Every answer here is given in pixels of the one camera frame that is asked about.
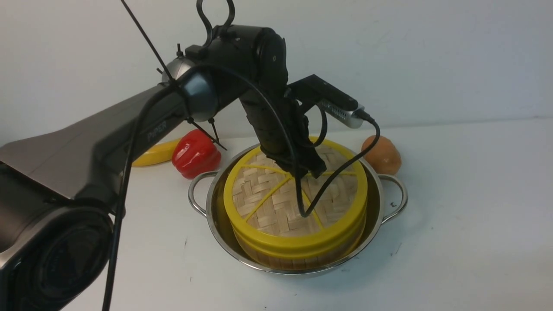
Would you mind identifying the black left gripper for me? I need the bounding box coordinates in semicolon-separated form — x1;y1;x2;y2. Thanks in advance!
239;74;358;178

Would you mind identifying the yellow bamboo steamer lid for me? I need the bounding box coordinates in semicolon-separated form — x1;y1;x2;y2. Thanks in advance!
223;147;368;235

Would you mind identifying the stainless steel pot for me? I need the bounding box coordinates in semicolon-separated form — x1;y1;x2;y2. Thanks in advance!
188;145;408;276

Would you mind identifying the yellow bamboo steamer basket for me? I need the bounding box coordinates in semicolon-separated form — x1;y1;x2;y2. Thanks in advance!
233;211;367;271

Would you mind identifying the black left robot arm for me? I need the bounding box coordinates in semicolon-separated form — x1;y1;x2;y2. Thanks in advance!
1;23;362;311

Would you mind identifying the red toy bell pepper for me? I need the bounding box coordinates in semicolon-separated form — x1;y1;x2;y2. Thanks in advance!
171;129;222;180

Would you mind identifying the orange toy fruit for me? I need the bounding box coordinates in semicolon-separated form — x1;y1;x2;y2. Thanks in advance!
363;136;402;175

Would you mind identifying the yellow toy banana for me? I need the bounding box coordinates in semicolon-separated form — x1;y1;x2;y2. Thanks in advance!
132;139;180;167

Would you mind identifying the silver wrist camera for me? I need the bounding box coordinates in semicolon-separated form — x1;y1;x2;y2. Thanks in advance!
317;100;365;129

